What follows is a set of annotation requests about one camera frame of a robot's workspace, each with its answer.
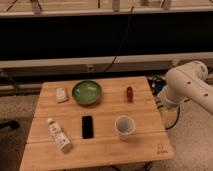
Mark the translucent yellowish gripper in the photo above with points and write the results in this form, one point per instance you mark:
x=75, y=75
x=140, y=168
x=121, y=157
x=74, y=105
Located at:
x=169, y=115

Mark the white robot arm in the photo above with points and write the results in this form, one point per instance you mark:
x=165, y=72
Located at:
x=184, y=81

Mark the white ceramic cup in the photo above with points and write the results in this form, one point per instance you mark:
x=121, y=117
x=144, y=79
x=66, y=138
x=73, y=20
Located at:
x=124, y=127

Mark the green ceramic bowl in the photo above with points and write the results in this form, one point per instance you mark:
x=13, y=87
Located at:
x=86, y=92

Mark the wooden table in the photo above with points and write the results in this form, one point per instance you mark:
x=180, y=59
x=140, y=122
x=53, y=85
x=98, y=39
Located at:
x=149, y=141

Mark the black rectangular phone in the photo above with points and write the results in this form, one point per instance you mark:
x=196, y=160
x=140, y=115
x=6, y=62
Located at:
x=87, y=127

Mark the small white packet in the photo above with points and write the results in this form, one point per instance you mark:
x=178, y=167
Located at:
x=61, y=95

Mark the white tube with label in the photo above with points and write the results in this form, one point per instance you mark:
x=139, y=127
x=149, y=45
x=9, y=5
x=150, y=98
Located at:
x=62, y=141

